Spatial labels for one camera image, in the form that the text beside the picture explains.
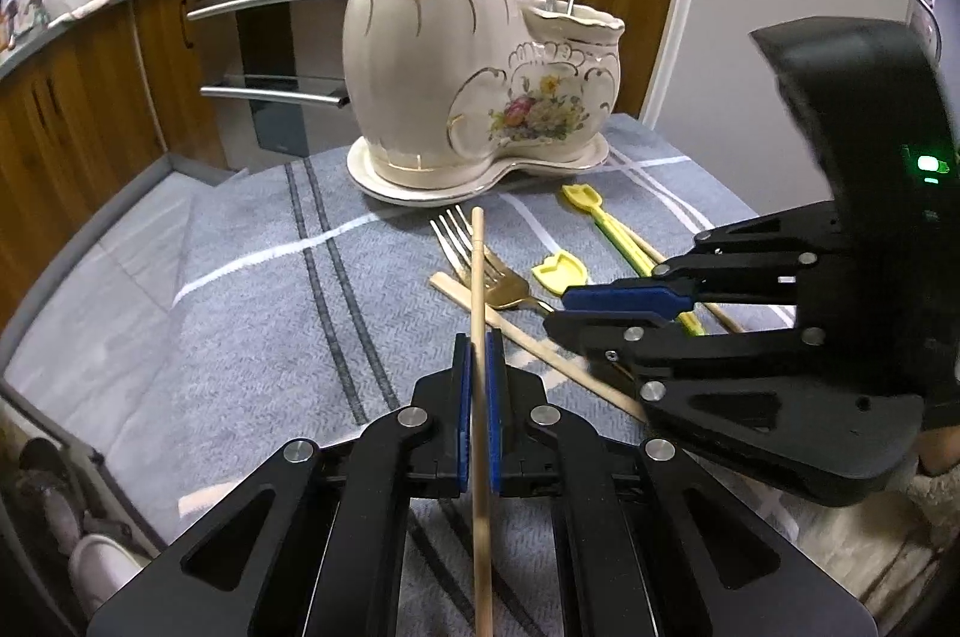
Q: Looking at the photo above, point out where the person's right hand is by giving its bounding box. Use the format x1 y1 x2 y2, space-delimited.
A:
914 426 960 476

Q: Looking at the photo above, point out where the wooden chopstick on cloth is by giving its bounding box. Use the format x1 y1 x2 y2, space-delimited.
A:
430 272 647 422

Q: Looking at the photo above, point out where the cream ceramic utensil holder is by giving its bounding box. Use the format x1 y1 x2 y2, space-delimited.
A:
342 0 625 202

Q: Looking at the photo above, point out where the built-in oven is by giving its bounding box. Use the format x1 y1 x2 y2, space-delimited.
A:
185 0 359 171

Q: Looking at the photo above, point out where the wooden chopstick under utensils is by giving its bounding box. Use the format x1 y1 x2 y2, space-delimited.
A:
622 224 747 335

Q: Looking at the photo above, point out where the wooden chopstick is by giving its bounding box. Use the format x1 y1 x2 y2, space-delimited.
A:
470 206 494 637
430 272 647 422
622 224 747 335

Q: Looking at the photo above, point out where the grey striped table cloth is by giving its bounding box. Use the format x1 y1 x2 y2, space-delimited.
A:
106 116 757 635

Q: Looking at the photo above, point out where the gold fork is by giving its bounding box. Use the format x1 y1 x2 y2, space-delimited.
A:
430 205 553 316

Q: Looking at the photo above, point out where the yellow plastic shovel utensil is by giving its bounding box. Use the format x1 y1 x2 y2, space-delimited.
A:
561 182 708 336

